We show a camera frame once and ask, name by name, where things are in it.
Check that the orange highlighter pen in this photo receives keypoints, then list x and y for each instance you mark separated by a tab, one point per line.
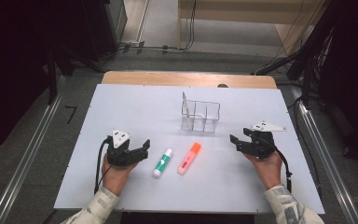
188	160

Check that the dark curtain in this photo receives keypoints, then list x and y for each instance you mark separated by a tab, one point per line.
9	62

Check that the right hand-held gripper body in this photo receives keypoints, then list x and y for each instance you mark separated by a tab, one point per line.
262	144

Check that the metal floor rail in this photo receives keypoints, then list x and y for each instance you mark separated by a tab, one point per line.
326	161
28	158

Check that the black metal stand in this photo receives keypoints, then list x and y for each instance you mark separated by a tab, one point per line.
52	77

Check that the person's left hand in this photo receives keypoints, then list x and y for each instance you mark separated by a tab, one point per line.
115	179

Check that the clear acrylic pen holder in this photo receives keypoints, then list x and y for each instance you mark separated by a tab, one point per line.
199	124

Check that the light wooden furniture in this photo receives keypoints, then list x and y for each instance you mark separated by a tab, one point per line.
230	12

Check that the green and white marker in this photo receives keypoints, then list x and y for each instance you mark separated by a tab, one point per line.
162	163

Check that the black cabinet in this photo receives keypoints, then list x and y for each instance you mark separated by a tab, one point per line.
105	25

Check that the person's right hand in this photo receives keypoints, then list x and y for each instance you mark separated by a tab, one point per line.
268	171

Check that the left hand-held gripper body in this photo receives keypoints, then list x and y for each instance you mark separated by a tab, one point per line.
119	152

